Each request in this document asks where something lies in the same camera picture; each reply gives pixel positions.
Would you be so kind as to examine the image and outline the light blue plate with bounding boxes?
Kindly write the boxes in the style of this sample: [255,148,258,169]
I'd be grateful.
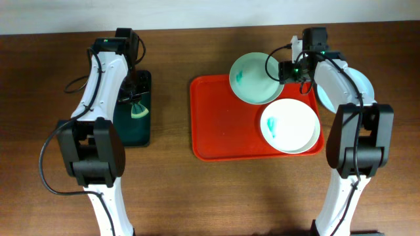
[315,68,376,113]

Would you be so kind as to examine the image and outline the black water tray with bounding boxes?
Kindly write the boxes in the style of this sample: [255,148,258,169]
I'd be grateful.
[113,70,152,147]

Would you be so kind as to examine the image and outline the red serving tray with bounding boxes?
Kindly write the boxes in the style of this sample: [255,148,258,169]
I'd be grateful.
[189,73,326,163]

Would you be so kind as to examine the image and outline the pale green plate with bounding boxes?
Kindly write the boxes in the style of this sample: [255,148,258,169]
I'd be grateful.
[229,52,284,105]

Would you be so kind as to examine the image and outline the white plate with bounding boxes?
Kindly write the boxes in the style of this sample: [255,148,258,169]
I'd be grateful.
[260,98,321,154]

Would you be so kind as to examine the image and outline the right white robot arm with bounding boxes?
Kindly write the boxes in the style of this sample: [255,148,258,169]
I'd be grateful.
[278,27,394,235]

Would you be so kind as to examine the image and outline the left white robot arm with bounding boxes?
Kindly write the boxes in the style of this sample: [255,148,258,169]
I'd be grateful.
[55,28,152,235]

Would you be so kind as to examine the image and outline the green yellow sponge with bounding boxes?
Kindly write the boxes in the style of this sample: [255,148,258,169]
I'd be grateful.
[131,102,149,119]

